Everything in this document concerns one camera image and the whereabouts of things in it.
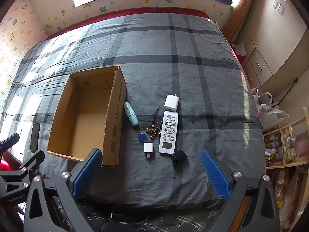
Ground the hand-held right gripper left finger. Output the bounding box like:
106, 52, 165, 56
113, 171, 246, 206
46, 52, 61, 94
24, 148, 103, 232

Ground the grey plaid bed sheet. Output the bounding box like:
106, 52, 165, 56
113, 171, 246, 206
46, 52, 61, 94
0, 12, 266, 211

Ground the brown cardboard box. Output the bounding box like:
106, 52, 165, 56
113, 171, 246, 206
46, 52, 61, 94
47, 65, 127, 168

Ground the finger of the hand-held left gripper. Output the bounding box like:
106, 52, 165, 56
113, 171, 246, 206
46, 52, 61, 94
0, 133, 20, 154
0, 150, 46, 183

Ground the crumpled white red paper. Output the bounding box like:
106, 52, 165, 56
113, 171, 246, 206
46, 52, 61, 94
230, 42, 247, 56

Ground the key ring with blue tag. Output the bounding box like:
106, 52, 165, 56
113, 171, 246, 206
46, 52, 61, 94
138, 106, 163, 142

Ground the wooden shelf with items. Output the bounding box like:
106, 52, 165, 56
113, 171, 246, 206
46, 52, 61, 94
264, 126, 309, 162

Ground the red mattress edge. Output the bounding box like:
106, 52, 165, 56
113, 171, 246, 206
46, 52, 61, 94
46, 8, 213, 40

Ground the white remote control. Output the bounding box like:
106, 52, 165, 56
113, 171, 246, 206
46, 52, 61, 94
158, 111, 179, 154

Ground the large white charger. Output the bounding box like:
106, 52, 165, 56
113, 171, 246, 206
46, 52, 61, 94
164, 93, 179, 113

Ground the light blue bottle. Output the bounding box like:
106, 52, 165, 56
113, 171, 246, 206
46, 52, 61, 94
123, 101, 140, 126

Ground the white plastic bag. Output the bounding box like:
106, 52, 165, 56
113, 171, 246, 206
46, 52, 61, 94
251, 87, 290, 132

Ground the small white charger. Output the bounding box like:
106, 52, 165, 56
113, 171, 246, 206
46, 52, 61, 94
143, 142, 153, 159

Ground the brown wooden frame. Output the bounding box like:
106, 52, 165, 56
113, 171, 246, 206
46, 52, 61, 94
222, 0, 260, 44

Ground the beige cabinet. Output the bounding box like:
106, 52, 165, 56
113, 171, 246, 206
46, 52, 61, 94
241, 0, 309, 87

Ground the red printed cloth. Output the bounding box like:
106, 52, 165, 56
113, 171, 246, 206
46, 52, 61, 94
0, 158, 25, 232

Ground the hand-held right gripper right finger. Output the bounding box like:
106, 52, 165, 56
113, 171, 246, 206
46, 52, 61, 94
200, 148, 282, 232

